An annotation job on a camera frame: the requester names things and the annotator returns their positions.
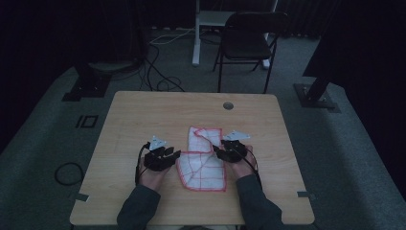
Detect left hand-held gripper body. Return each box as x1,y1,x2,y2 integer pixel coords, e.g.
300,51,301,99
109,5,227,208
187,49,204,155
143,134,170,173

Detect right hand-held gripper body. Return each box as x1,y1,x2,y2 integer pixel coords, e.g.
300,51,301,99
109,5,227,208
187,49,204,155
219,129,252,164

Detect white cloth with red grid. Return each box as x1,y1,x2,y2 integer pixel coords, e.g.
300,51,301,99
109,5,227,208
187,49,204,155
175,126,228,193

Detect person's left hand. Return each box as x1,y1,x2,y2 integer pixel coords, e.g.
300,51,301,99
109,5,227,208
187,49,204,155
137,156,172,194

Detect person's right hand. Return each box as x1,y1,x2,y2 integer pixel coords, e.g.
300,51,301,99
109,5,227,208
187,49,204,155
227,145,259,180

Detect black slanted stand with base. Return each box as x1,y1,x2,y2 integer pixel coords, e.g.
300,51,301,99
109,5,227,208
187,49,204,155
293,72,342,113

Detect black stand with square base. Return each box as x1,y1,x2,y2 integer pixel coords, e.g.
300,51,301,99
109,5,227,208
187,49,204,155
61,61,113,103

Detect black folding chair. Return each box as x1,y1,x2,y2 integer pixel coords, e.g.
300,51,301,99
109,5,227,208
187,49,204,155
212,11,290,95

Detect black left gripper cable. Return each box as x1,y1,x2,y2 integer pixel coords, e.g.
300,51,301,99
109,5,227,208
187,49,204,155
134,141,151,187

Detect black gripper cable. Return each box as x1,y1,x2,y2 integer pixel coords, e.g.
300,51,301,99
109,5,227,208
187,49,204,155
240,147,264,191
134,141,151,187

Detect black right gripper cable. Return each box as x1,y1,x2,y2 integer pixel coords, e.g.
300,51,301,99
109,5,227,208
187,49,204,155
240,147,264,191

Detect black floor cables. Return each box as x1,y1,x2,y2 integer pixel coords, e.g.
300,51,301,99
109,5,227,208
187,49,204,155
138,43,187,93

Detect black cable loop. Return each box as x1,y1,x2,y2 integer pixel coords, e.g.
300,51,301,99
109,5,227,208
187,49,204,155
54,161,86,187

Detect white desk frame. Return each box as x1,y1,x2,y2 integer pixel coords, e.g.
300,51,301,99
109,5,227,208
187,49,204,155
191,0,280,70

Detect white floor cable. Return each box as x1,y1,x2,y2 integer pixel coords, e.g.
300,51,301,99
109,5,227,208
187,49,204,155
148,27,196,46

